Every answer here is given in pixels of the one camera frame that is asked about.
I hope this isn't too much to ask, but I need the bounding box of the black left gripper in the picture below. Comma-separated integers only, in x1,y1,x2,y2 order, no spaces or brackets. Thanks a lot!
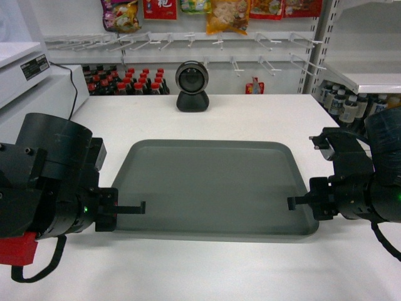
36,164,146,239

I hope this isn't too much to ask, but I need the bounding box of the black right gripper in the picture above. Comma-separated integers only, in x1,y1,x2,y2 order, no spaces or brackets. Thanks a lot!
287,174,381,221

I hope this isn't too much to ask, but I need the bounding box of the grey rectangular serving tray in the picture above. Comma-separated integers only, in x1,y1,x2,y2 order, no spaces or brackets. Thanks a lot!
113,140,319,242

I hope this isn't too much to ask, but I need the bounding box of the white checkout counter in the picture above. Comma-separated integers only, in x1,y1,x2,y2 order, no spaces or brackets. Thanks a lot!
1,95,400,300

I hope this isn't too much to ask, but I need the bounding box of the red spout pouch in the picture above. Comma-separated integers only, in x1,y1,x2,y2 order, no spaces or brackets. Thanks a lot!
245,77,265,95

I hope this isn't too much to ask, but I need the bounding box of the white cash drawer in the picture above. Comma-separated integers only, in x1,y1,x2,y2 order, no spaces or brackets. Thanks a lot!
1,63,89,127

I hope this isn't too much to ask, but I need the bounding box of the black round barcode scanner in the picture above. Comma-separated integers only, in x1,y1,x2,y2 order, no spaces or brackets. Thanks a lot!
175,61,209,112

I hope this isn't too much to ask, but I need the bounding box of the white cash register scale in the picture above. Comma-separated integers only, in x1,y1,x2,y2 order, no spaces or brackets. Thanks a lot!
1,42,51,107

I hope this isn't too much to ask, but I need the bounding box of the white slotted shelf upright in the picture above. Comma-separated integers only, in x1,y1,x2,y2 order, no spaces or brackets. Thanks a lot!
303,1,340,95

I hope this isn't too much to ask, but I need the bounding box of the red pepper bag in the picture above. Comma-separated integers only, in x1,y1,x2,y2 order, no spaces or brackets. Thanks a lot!
283,0,323,18

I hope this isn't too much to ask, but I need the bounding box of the purple hotpot seasoning bag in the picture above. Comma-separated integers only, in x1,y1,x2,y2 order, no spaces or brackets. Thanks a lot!
101,0,141,34

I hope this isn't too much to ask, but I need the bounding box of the red dried goods bag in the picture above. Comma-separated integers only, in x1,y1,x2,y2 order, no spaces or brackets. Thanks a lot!
249,0,283,21

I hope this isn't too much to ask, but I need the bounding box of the yellow dried fungus bag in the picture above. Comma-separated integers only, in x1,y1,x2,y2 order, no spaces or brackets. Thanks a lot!
206,0,251,35

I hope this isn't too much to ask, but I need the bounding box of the red dahongpao seasoning bag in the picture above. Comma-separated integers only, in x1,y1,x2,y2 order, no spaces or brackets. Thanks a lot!
143,0,177,21

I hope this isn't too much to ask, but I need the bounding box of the green yellow snack bag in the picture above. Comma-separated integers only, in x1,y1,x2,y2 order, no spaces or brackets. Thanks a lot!
180,0,212,14

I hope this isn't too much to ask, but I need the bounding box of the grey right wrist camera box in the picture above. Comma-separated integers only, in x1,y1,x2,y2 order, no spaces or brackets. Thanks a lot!
308,127,335,161

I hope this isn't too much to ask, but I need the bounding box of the black power cable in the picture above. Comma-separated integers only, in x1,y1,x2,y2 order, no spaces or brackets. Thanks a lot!
49,61,79,120

